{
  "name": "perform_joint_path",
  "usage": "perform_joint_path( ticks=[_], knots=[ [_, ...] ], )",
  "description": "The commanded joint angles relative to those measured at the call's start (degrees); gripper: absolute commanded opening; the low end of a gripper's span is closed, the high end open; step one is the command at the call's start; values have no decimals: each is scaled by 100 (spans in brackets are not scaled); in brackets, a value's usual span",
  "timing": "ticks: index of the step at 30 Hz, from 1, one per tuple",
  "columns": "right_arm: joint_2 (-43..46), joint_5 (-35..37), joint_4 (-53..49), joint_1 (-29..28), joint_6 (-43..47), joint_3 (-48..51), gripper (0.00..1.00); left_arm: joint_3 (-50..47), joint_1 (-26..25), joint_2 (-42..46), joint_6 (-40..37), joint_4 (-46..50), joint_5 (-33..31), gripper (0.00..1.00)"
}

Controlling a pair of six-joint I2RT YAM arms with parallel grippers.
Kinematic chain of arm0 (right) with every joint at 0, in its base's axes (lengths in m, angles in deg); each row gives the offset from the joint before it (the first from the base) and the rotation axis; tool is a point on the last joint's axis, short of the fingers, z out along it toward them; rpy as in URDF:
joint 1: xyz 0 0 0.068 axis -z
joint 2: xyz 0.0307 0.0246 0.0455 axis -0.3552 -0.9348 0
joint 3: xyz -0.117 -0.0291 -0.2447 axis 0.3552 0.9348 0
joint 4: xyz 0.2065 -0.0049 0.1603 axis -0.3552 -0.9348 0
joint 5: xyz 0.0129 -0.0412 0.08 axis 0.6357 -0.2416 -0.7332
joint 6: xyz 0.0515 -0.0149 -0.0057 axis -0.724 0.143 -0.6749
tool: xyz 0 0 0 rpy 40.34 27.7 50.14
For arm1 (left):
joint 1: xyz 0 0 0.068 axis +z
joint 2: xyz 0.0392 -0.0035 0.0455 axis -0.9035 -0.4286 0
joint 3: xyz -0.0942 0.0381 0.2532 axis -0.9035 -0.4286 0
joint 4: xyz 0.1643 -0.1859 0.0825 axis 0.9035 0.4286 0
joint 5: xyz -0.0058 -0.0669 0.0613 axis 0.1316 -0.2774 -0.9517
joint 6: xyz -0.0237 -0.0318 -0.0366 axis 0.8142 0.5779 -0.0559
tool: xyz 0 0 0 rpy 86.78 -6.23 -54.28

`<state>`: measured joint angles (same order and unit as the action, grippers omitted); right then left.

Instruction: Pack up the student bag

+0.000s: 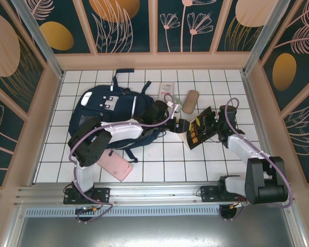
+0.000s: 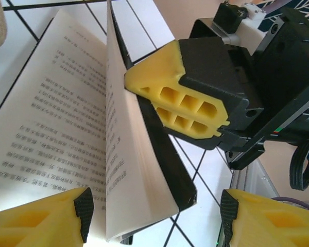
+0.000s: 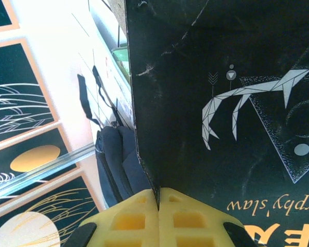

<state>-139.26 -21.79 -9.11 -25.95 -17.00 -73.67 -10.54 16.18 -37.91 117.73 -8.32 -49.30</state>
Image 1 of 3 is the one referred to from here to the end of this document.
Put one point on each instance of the black book gold title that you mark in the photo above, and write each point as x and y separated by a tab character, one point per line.
195	137

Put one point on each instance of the tan glasses case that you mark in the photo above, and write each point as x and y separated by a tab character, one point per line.
191	101

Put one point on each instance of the white ruler set package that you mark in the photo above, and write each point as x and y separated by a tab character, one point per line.
166	90

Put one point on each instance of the navy blue backpack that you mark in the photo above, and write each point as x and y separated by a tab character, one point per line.
110	108

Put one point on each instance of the pink pencil case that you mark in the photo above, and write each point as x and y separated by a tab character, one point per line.
116	167

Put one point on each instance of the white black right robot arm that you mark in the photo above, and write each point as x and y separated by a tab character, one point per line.
242	146

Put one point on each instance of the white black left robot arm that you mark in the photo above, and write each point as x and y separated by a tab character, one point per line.
123	130

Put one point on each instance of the small circuit board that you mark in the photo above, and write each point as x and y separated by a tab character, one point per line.
239	204
88	209

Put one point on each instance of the slotted metal vent strip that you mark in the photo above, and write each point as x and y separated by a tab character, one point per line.
154	211

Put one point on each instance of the brushed metal bottom panel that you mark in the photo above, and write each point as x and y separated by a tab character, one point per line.
154	231

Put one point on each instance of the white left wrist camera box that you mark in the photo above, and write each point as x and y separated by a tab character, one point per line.
171	105

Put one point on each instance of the aluminium side rail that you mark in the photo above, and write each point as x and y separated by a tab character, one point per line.
253	103
54	103

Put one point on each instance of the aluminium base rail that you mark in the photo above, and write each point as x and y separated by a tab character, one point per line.
154	190

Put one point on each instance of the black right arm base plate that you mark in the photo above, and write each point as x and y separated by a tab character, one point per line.
208	194

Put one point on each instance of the aluminium corner post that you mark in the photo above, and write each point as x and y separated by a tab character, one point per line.
41	38
262	38

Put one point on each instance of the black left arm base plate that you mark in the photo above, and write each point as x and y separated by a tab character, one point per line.
103	193

